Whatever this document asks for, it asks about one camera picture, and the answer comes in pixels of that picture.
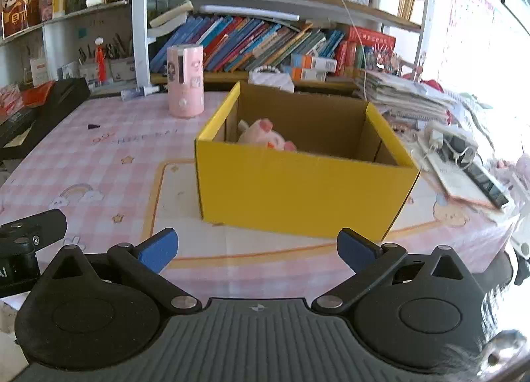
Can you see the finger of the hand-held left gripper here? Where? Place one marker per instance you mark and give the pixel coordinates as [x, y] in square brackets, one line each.
[45, 224]

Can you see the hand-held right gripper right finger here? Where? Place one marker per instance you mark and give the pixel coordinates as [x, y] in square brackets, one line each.
[356, 250]

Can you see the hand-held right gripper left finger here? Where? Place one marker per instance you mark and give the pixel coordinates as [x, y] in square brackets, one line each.
[159, 250]

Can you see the yellow cardboard box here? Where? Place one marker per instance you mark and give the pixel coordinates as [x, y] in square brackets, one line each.
[290, 195]

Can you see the pink plush pig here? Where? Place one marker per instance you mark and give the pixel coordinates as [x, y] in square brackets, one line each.
[261, 133]

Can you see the pink checkered tablecloth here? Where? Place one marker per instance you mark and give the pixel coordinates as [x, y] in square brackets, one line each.
[103, 166]

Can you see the black slim box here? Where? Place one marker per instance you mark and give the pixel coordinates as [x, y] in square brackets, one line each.
[16, 121]

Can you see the pink-edged notebook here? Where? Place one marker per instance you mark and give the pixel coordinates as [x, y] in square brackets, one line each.
[453, 181]

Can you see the black digital piano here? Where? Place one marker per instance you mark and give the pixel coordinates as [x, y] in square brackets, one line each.
[62, 104]

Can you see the red wrapped packet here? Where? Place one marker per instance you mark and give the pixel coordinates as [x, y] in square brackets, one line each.
[8, 102]

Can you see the red envelope pack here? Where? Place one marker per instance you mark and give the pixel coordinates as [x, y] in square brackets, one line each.
[37, 96]

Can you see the white power adapter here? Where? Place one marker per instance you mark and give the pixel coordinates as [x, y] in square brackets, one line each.
[434, 133]

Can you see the black slim device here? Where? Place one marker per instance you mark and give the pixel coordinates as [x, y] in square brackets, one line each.
[488, 187]

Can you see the white box red label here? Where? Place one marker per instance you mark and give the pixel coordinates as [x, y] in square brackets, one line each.
[39, 73]

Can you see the white rectangular pen holder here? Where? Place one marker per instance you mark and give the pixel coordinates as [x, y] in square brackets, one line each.
[88, 72]

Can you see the clear spray bottle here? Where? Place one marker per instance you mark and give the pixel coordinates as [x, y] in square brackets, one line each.
[136, 93]

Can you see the pink humidifier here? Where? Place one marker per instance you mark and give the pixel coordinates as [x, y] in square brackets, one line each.
[186, 92]

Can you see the stack of papers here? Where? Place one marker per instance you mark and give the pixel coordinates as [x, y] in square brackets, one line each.
[401, 94]

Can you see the red tassel ornament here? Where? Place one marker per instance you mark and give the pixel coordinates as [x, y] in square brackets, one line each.
[100, 63]

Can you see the short orange white box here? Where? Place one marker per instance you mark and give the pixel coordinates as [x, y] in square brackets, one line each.
[308, 74]

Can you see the bunch of pens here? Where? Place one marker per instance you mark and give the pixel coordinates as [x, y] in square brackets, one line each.
[118, 47]

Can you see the long orange white box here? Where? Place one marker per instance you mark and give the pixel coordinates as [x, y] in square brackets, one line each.
[314, 63]

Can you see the red boxed book set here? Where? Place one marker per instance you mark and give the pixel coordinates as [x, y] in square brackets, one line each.
[368, 46]

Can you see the white bookshelf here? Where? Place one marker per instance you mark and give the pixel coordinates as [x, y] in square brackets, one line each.
[140, 34]

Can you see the fortune god paper decoration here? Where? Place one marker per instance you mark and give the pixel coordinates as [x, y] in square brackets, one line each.
[16, 9]

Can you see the white bottle yellow label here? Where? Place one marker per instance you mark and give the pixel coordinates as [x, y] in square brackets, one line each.
[58, 1]

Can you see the row of leaning blue books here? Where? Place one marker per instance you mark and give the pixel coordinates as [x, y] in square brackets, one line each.
[248, 44]

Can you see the thick cream-paged book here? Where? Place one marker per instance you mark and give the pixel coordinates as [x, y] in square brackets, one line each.
[172, 15]

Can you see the pink wall poster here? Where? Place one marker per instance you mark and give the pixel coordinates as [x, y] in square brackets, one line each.
[466, 30]

